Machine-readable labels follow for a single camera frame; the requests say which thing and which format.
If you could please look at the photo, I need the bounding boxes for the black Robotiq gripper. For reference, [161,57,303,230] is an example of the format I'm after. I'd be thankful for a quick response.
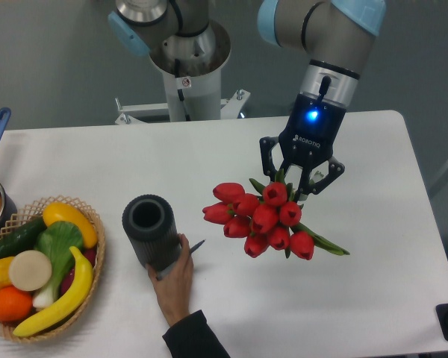
[259,94,346,201]

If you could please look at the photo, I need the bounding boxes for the red tulip bouquet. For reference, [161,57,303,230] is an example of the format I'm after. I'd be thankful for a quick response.
[202,170,349,260]

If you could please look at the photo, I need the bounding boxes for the dark grey ribbed vase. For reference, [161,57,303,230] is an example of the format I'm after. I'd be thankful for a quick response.
[122,194,181,272]

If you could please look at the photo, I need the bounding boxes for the grey pen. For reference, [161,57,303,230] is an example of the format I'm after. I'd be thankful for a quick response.
[155,239,207,281]

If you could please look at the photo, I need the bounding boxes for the dark sleeved forearm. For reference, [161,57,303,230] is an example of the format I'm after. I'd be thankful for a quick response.
[162,310,230,358]

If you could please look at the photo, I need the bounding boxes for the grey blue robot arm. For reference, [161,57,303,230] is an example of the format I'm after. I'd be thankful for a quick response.
[108,1,386,201]

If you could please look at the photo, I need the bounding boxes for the person's hand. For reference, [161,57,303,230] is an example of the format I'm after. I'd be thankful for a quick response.
[145,233,193,327]

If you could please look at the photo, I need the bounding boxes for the purple red eggplant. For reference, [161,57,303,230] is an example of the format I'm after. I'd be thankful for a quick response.
[60,248,97,296]

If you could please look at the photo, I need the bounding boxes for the yellow lemon squash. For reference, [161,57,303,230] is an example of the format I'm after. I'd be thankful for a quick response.
[42,201,98,249]

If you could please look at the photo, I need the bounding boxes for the yellow banana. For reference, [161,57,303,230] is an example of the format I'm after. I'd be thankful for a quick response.
[13,246,93,338]

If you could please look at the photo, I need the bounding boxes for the green bok choy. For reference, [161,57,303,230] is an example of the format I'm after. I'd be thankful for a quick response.
[33,221,84,310]

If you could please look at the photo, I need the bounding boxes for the woven wicker basket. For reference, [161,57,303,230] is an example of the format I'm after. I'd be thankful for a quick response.
[0,195,106,344]

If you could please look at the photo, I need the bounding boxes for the dark green cucumber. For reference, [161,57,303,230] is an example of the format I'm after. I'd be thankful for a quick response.
[0,216,46,259]

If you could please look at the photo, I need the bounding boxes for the beige round mushroom cap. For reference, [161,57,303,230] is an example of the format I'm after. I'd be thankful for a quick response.
[8,250,52,292]

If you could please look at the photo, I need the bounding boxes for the orange fruit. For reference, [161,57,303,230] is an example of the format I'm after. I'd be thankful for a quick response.
[0,286,32,322]

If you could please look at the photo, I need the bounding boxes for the white metal base frame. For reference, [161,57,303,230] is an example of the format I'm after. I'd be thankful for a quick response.
[114,89,251,125]

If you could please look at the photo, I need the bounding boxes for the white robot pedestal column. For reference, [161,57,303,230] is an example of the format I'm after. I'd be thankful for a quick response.
[162,69,221,122]

